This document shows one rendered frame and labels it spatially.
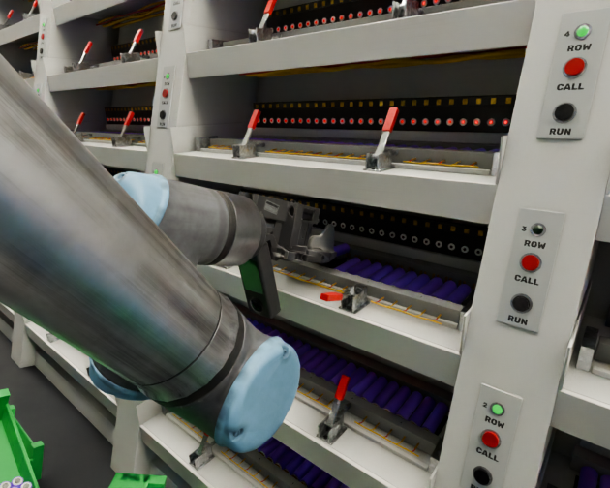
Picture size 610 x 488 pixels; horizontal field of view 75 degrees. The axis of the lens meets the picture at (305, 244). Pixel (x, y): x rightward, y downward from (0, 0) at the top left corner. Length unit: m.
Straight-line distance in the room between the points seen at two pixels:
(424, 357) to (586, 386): 0.16
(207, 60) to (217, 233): 0.46
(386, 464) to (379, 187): 0.37
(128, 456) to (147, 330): 0.83
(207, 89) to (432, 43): 0.50
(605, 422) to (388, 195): 0.32
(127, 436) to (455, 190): 0.86
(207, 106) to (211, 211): 0.50
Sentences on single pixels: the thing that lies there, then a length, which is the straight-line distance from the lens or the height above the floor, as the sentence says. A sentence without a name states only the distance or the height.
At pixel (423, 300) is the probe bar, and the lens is 0.55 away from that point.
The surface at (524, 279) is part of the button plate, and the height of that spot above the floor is 0.64.
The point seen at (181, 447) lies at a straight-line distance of 0.93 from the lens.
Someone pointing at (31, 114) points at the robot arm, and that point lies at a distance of 0.22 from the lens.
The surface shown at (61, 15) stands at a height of 1.09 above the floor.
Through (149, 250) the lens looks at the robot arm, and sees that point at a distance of 0.24.
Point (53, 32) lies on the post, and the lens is 1.54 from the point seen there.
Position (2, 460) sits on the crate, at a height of 0.07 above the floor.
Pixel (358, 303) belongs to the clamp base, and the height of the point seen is 0.55.
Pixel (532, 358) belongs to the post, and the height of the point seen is 0.56.
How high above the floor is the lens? 0.68
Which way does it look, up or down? 6 degrees down
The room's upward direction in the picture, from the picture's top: 9 degrees clockwise
